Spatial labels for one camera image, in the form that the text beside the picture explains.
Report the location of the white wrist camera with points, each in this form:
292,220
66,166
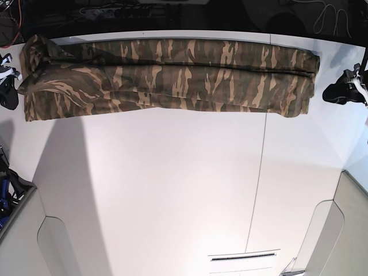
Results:
9,73
355,78

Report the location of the blue and black equipment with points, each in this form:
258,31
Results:
13,190

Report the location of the black power strip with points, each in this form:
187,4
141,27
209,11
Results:
115,12

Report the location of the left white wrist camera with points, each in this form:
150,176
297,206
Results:
355,78

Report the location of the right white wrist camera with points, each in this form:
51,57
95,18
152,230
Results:
9,73

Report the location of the camouflage T-shirt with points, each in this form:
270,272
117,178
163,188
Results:
62,81

